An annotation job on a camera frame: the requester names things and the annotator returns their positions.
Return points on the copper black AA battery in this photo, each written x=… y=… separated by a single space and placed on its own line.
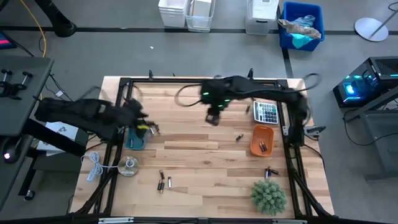
x=161 y=174
x=239 y=137
x=269 y=170
x=264 y=145
x=261 y=147
x=162 y=188
x=247 y=109
x=274 y=171

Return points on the grey desk calculator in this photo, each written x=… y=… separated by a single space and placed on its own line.
x=265 y=112

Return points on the beige cloth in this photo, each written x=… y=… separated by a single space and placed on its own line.
x=298 y=28

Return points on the clear plastic storage bin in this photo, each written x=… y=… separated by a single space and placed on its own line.
x=259 y=28
x=199 y=25

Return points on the white plastic storage bin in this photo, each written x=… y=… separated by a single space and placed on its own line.
x=172 y=15

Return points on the round base floor stand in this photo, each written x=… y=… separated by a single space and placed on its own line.
x=370 y=29

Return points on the potted green artificial plant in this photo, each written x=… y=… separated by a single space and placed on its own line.
x=269 y=197

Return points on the white box-shaped device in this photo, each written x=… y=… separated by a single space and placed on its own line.
x=265 y=9

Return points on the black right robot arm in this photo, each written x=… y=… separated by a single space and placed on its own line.
x=280 y=93

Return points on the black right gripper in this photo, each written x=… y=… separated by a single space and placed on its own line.
x=217 y=93

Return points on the black stand leg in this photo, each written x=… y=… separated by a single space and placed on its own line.
x=59 y=21

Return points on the black desktop computer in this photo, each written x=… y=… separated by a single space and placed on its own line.
x=363 y=84

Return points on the orange plastic bin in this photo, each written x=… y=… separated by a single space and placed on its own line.
x=262 y=137

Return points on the silver metal bracket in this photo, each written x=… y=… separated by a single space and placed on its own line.
x=115 y=220
x=289 y=221

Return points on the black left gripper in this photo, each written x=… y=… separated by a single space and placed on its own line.
x=135 y=112

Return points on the black table clamp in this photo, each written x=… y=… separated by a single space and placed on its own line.
x=250 y=73
x=150 y=74

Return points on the black caster wheel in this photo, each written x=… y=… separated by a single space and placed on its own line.
x=29 y=195

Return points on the dark grey desk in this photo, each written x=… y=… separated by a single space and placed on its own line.
x=37 y=93

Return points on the grey side table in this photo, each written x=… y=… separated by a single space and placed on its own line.
x=382 y=140

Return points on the grey clamp lever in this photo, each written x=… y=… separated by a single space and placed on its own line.
x=314 y=130

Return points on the black computer mouse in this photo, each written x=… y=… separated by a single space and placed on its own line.
x=11 y=154

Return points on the left wrist camera yellow tag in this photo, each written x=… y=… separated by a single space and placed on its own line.
x=142 y=127

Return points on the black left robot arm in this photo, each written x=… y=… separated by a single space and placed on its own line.
x=87 y=113

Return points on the black metal table frame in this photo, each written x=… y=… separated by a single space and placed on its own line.
x=161 y=80

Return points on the teal plastic bin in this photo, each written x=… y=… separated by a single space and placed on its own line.
x=129 y=146

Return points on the blue plastic crate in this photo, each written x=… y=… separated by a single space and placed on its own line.
x=295 y=9

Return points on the teal cloth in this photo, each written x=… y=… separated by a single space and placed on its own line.
x=301 y=41

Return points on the white printed box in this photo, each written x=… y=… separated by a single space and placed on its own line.
x=62 y=129

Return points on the white cardboard box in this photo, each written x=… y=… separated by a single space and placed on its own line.
x=202 y=7

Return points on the laptop screen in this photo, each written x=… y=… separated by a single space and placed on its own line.
x=4 y=40

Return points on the light blue cloth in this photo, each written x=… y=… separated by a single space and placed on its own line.
x=306 y=20

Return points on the white paper tag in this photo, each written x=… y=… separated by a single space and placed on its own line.
x=59 y=93

